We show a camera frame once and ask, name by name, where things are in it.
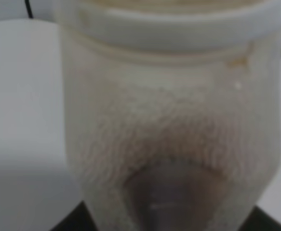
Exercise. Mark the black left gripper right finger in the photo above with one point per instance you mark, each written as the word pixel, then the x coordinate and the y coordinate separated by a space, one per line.
pixel 261 221

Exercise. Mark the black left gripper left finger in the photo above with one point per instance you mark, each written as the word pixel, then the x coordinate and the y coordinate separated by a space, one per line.
pixel 79 219

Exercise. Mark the clear bottle with pink label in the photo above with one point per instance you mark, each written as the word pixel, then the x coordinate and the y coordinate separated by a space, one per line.
pixel 172 109

